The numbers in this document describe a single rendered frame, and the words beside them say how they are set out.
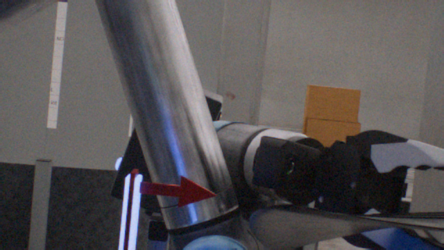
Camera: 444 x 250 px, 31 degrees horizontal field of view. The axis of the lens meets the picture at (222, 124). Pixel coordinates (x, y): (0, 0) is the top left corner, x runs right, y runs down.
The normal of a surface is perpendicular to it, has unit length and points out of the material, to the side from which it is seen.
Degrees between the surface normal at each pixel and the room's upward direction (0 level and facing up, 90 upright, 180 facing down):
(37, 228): 90
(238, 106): 90
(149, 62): 89
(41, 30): 90
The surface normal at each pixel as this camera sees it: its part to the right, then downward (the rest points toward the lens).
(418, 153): -0.78, -0.15
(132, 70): -0.53, 0.18
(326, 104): -0.03, 0.07
